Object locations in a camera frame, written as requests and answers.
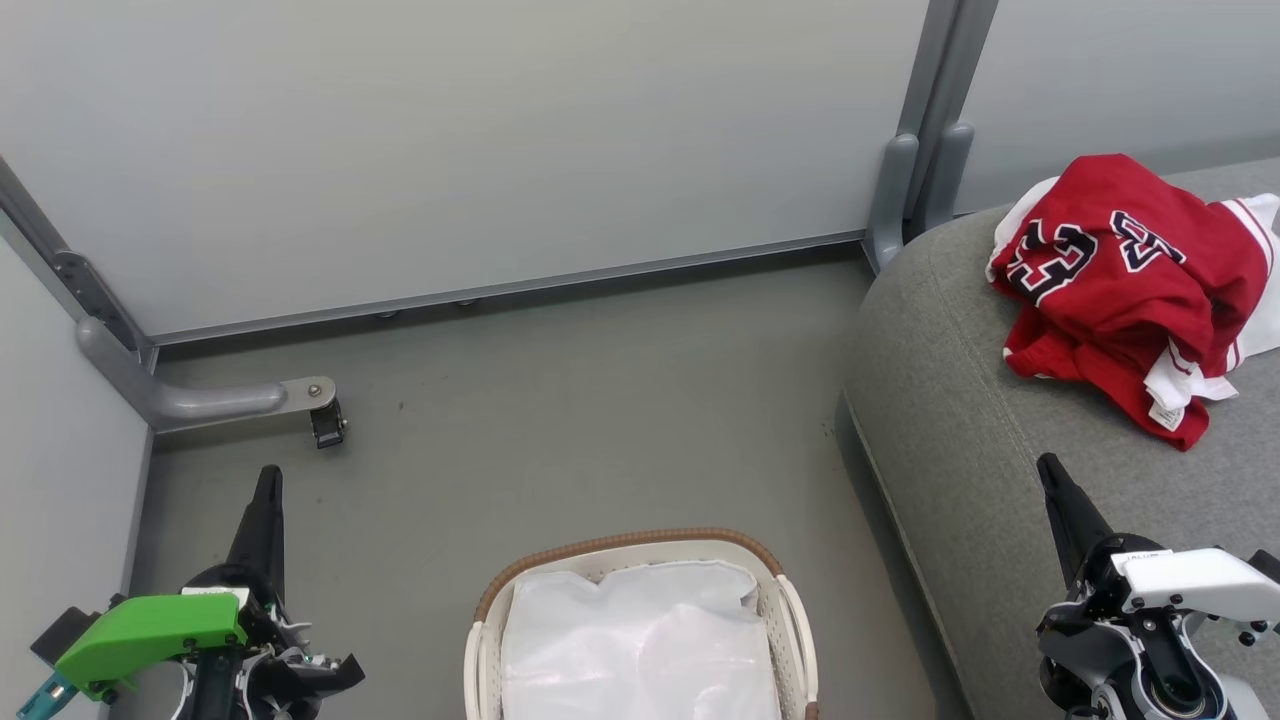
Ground right gripper body, white band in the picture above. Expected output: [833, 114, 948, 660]
[1036, 534, 1280, 720]

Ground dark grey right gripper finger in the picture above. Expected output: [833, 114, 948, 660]
[1037, 453, 1114, 592]

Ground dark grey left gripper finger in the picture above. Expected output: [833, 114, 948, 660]
[225, 465, 287, 602]

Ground left gripper body, green band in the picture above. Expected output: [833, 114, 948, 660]
[15, 564, 367, 720]

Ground red and white jersey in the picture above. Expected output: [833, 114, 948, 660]
[985, 153, 1280, 453]

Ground white laundry basket, brown rim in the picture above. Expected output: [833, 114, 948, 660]
[463, 527, 822, 720]

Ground black caster wheel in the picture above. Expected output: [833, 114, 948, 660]
[309, 397, 349, 450]

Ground grey fabric sofa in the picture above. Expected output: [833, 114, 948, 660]
[834, 155, 1280, 720]

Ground white plastic bag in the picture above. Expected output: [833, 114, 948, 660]
[499, 559, 784, 720]

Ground grey partition post, rounded feet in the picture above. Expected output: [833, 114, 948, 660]
[863, 0, 1001, 273]

